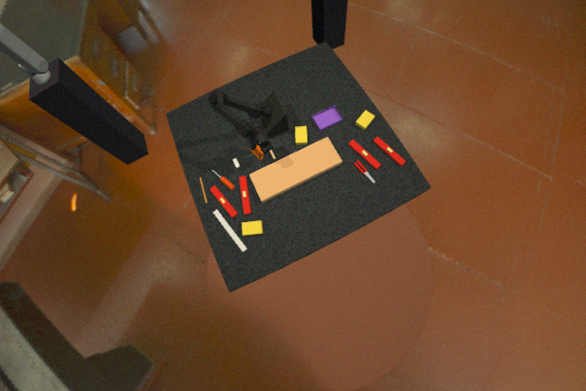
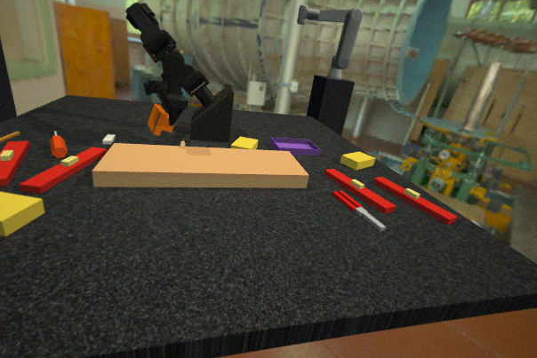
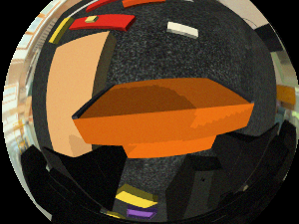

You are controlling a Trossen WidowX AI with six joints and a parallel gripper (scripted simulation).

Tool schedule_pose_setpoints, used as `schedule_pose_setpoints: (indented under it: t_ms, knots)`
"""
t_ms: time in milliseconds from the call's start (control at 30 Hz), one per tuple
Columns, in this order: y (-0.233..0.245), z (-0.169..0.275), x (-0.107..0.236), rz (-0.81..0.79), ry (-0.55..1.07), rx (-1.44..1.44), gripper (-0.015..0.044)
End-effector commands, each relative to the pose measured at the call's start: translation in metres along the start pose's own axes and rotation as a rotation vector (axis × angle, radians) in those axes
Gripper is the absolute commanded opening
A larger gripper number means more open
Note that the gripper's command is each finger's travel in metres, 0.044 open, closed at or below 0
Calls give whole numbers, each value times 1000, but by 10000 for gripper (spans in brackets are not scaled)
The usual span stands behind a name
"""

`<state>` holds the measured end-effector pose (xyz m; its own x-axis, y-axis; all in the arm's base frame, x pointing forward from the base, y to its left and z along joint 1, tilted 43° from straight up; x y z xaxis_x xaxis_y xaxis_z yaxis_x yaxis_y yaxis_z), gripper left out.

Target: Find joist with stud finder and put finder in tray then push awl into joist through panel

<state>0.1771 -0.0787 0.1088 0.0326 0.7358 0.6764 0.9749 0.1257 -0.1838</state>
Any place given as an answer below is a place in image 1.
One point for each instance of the yellow flat block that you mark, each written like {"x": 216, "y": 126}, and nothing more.
{"x": 252, "y": 228}
{"x": 301, "y": 135}
{"x": 364, "y": 120}

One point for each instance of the purple shallow tray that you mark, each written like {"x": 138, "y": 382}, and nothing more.
{"x": 328, "y": 117}

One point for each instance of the red flat bar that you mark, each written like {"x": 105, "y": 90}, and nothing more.
{"x": 226, "y": 205}
{"x": 388, "y": 150}
{"x": 364, "y": 154}
{"x": 245, "y": 195}

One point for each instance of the white flat bar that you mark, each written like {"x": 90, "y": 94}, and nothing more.
{"x": 227, "y": 227}

